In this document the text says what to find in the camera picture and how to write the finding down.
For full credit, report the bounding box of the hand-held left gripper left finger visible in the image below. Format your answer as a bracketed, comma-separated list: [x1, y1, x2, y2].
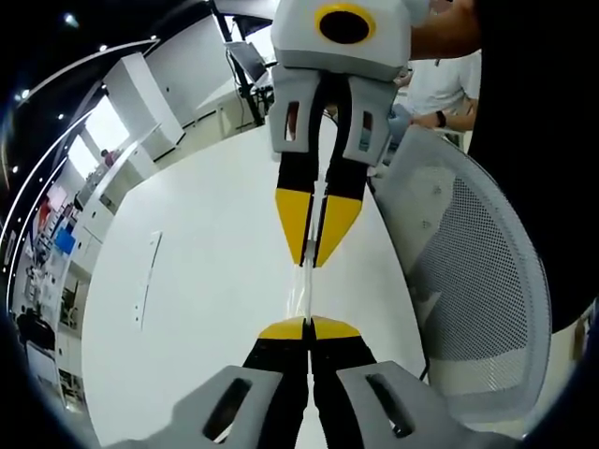
[111, 316, 310, 449]

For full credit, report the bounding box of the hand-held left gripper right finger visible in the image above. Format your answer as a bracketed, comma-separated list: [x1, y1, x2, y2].
[309, 316, 516, 449]

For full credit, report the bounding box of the clear food packaging bag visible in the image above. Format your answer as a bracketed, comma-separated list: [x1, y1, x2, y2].
[287, 181, 324, 326]

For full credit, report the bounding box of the desk monitor on stand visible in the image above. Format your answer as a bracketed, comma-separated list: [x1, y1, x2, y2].
[225, 40, 269, 84]

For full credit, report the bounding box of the large black hanging screen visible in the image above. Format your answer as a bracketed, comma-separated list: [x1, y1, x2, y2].
[212, 0, 282, 19]

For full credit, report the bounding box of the white office desk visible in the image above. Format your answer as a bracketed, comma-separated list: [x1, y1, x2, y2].
[180, 79, 277, 141]

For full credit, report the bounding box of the white mesh office chair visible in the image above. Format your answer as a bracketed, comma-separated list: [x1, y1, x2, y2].
[367, 125, 553, 425]

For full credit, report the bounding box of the white square pillar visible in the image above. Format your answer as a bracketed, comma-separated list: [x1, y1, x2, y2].
[102, 51, 186, 163]

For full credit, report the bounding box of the long white cabinet desk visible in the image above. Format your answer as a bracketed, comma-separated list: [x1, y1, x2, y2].
[69, 139, 158, 294]

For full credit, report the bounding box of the blue box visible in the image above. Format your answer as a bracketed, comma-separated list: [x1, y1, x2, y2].
[54, 227, 79, 256]

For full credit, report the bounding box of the pink display screen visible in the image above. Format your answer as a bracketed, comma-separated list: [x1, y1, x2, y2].
[46, 186, 69, 212]

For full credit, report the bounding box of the white table cable cover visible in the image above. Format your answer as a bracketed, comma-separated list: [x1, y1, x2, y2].
[133, 230, 164, 332]

